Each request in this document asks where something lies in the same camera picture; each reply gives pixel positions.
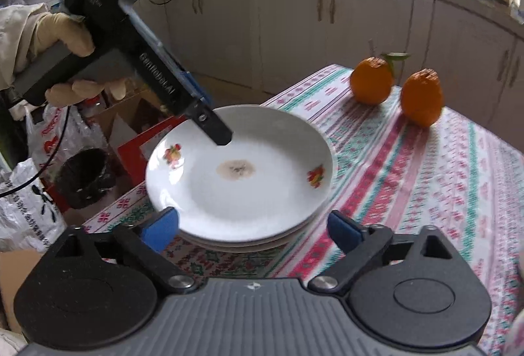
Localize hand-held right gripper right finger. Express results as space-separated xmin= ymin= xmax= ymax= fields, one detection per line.
xmin=307 ymin=210 xmax=456 ymax=294

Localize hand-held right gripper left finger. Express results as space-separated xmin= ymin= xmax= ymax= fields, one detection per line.
xmin=53 ymin=207 xmax=198 ymax=294

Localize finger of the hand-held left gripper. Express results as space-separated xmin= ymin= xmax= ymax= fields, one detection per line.
xmin=183 ymin=99 xmax=235 ymax=146
xmin=179 ymin=71 xmax=213 ymax=105

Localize white floral plate with stain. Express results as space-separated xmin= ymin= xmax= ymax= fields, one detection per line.
xmin=145 ymin=105 xmax=334 ymax=243

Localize person's left forearm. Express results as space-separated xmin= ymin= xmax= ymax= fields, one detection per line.
xmin=0 ymin=3 xmax=46 ymax=92

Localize person's left hand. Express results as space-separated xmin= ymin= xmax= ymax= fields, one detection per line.
xmin=25 ymin=12 xmax=128 ymax=109

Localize patterned striped tablecloth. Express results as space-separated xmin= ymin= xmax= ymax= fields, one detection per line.
xmin=82 ymin=64 xmax=524 ymax=356

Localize brown cardboard box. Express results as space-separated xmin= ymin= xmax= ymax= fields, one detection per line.
xmin=88 ymin=89 xmax=173 ymax=152

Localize red cardboard box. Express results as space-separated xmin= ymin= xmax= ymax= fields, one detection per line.
xmin=118 ymin=116 xmax=189 ymax=187

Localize white kitchen cabinets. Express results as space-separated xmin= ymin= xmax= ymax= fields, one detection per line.
xmin=135 ymin=0 xmax=524 ymax=144

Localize white red printed plastic bag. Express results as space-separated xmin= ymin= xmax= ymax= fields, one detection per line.
xmin=27 ymin=106 xmax=107 ymax=176

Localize orange without leaf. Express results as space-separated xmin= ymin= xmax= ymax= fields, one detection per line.
xmin=400 ymin=69 xmax=445 ymax=128

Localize orange with leaf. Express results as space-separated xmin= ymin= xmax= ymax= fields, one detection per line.
xmin=350 ymin=40 xmax=410 ymax=106

